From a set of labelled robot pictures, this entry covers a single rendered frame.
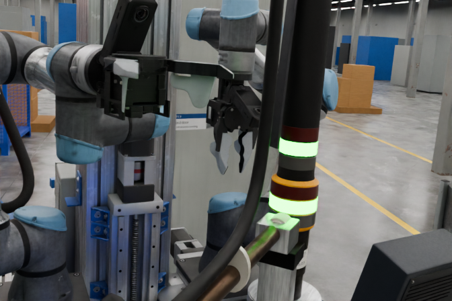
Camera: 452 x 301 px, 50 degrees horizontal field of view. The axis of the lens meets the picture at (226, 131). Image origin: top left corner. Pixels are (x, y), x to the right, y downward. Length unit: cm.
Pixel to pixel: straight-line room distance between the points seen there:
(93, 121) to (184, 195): 173
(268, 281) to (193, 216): 213
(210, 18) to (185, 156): 140
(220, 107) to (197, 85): 37
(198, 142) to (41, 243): 138
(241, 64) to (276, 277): 60
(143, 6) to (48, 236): 71
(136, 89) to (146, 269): 87
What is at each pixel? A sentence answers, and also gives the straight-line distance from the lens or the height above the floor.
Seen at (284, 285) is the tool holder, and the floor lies 149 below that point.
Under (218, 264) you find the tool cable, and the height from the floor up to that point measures 156.
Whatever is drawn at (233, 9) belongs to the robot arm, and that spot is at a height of 175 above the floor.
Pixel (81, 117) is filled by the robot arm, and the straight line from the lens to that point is 79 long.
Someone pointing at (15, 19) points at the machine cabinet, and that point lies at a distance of 1102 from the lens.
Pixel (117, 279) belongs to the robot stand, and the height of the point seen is 104.
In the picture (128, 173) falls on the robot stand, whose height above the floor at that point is 133.
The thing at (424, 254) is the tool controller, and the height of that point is 124.
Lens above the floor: 170
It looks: 11 degrees down
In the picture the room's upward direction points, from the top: 4 degrees clockwise
